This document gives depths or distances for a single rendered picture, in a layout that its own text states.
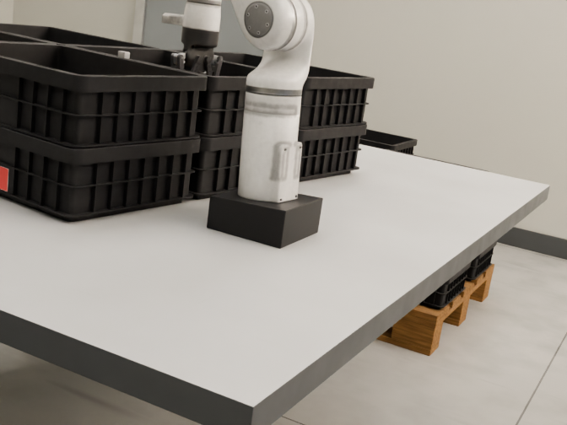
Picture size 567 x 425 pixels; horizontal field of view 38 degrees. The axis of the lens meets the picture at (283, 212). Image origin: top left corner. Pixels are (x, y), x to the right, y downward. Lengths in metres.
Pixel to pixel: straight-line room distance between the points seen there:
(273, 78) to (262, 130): 0.08
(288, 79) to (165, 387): 0.62
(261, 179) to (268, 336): 0.42
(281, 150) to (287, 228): 0.13
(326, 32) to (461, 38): 0.77
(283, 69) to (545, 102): 3.12
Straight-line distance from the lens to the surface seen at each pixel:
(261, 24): 1.29
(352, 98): 1.90
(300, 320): 1.03
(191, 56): 1.70
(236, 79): 1.52
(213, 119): 1.50
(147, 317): 0.98
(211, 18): 1.70
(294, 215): 1.31
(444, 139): 4.49
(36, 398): 2.27
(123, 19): 5.46
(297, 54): 1.35
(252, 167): 1.33
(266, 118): 1.31
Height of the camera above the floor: 1.08
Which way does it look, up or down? 14 degrees down
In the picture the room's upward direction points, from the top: 8 degrees clockwise
